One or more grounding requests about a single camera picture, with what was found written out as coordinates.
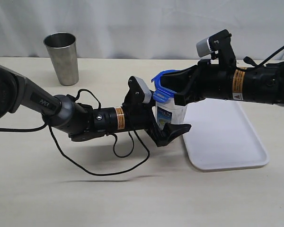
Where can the stainless steel cup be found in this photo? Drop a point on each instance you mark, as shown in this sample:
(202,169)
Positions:
(61,48)

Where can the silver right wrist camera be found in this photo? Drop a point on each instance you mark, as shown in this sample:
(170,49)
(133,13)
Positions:
(204,48)

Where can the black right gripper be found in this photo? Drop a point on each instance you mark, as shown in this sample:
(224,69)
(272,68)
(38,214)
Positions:
(207,77)

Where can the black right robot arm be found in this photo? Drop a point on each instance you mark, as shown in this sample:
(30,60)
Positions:
(259,83)

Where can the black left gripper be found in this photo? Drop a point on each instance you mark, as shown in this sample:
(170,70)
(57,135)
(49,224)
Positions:
(140,116)

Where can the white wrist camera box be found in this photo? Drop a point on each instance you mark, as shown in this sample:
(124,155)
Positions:
(147,95)

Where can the blue bottle lid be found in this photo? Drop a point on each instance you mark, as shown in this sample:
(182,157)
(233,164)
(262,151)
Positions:
(162,94)

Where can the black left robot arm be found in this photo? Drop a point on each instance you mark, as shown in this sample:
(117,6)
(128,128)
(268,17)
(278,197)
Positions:
(82,122)

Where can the clear plastic tea bottle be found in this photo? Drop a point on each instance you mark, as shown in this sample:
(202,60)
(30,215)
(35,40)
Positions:
(168,112)

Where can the white plastic tray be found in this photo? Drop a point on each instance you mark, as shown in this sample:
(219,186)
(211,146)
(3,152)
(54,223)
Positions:
(222,137)

